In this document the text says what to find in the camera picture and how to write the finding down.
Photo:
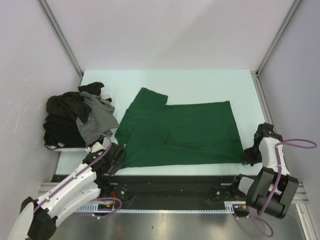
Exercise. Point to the right aluminium frame post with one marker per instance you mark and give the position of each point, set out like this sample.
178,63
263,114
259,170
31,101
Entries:
279,34

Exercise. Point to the aluminium front rail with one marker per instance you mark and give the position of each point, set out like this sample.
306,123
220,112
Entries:
299,198

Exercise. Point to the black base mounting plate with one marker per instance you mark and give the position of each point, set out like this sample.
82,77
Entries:
132,189

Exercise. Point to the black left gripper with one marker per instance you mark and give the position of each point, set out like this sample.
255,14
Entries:
111,171

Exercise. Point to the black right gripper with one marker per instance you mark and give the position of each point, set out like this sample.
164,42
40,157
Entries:
248,159

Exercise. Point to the grey t shirt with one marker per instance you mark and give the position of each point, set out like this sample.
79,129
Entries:
101,119

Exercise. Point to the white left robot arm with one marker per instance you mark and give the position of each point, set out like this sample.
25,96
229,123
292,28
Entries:
85,184

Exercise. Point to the white plastic bin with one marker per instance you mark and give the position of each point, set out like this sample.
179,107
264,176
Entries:
105,94

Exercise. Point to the white slotted cable duct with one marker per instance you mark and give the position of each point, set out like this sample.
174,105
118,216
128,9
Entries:
161,207

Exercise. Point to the green t shirt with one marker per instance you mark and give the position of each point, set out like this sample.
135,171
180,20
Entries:
154,133

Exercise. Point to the left aluminium frame post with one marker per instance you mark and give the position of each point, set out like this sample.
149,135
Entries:
48,13

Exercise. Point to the black t shirt pile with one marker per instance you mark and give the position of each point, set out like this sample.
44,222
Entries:
62,112

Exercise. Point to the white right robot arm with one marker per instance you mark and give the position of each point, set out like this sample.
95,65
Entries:
273,189

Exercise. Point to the aluminium frame post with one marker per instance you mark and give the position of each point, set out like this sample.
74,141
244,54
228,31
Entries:
279,34
48,13

